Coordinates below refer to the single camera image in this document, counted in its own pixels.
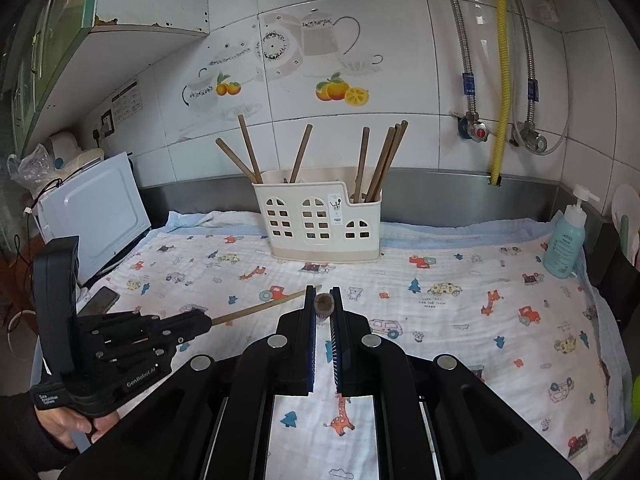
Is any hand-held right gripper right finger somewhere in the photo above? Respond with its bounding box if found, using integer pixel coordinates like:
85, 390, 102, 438
327, 286, 583, 480

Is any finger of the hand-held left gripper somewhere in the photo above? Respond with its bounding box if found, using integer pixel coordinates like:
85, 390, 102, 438
77, 310, 212, 344
100, 337, 177, 376

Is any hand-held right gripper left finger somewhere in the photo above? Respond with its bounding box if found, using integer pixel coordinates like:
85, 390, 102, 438
65, 287, 321, 480

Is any cream plastic utensil holder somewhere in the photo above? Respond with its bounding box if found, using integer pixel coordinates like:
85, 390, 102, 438
251, 169, 383, 264

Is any person's left hand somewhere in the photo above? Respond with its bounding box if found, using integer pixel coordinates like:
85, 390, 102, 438
36, 399, 121, 450

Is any dark smartphone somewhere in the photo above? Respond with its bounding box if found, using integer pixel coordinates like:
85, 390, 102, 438
77, 286, 121, 317

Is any white countertop oven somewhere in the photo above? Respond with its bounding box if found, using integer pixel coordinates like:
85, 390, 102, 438
37, 152, 152, 286

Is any white cartoon printed cloth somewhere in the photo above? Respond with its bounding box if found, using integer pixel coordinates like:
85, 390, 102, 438
30, 209, 636, 480

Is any clear plastic bag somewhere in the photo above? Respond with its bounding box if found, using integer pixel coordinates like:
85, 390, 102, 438
7, 142, 56, 196

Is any white kettle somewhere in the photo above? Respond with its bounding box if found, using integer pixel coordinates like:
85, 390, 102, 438
47, 131, 106, 173

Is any teal pump soap bottle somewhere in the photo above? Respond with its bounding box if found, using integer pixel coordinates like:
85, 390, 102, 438
542, 184, 600, 278

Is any black side rack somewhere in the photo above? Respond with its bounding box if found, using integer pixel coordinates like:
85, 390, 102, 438
587, 220, 640, 331

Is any metal angle valve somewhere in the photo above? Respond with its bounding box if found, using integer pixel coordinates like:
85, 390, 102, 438
510, 120, 548, 153

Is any white rice scoop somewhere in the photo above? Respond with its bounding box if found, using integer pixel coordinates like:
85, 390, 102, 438
611, 184, 640, 266

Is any wall power socket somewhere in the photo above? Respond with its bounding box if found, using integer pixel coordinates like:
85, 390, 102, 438
92, 107, 117, 141

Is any black and white wall label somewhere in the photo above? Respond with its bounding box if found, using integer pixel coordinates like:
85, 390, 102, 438
111, 80, 143, 122

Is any red handle water valve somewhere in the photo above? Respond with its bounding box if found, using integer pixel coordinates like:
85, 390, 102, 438
457, 112, 493, 143

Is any braided metal hose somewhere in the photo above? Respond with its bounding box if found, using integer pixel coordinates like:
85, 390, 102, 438
435, 0, 477, 121
512, 0, 542, 126

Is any yellow corrugated gas hose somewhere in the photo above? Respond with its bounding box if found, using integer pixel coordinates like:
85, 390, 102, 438
489, 0, 512, 188

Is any white flexible hose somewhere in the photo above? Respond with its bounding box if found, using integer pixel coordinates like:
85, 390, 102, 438
542, 0, 572, 156

